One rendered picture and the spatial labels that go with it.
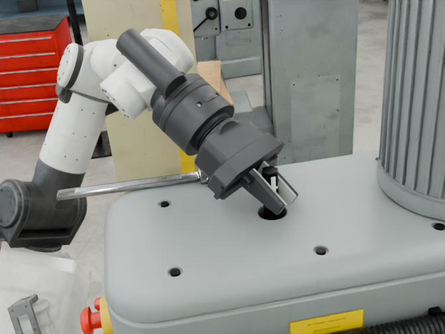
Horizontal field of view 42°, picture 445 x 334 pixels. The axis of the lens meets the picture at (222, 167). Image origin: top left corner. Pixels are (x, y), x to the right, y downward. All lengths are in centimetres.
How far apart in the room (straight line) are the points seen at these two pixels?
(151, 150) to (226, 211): 187
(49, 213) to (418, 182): 66
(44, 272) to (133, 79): 48
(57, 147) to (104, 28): 138
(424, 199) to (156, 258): 33
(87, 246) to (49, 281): 291
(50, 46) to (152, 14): 298
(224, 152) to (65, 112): 43
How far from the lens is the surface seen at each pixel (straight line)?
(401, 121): 72
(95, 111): 105
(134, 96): 77
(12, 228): 109
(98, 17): 240
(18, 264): 111
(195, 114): 72
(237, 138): 73
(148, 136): 258
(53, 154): 108
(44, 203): 110
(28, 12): 953
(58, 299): 112
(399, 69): 70
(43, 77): 543
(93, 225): 421
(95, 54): 96
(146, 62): 73
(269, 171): 71
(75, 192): 84
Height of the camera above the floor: 231
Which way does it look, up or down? 30 degrees down
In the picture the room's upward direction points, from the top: 5 degrees counter-clockwise
